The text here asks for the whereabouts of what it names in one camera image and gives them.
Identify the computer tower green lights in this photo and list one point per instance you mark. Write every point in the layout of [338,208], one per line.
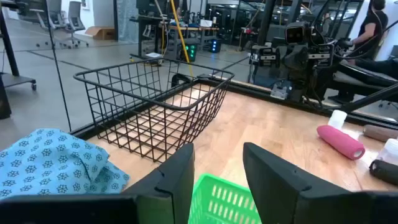
[190,52]

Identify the brown cardboard box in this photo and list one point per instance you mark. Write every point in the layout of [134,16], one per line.
[101,33]

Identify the blue flower-print cloth pouch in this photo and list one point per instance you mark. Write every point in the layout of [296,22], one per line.
[53,161]

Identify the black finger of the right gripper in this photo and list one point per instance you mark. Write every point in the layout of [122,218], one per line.
[288,62]
[301,62]

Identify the computer tower blue lights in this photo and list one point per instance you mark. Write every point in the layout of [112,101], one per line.
[215,46]

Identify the wooden workbench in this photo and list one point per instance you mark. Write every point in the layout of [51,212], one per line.
[192,28]

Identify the white bottle cap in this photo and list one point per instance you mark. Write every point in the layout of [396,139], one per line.
[337,119]

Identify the black wheeled stand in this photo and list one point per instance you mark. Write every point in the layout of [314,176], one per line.
[9,56]

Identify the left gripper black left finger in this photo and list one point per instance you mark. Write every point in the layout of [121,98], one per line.
[93,211]

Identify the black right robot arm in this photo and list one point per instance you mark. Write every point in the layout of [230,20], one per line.
[382,68]

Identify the black rectangular block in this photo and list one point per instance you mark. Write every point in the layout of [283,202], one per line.
[385,172]

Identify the pink bandage roll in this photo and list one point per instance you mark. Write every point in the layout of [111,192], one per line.
[340,141]

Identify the green slotted plastic tray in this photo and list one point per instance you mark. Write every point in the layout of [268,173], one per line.
[217,202]

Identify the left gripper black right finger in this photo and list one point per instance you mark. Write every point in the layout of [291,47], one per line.
[311,208]

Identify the grey office chair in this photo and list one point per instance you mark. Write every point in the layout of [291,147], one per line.
[74,18]
[54,15]

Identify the person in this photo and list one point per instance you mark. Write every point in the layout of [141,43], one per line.
[371,28]

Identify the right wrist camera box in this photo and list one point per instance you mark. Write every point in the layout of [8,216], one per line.
[297,33]

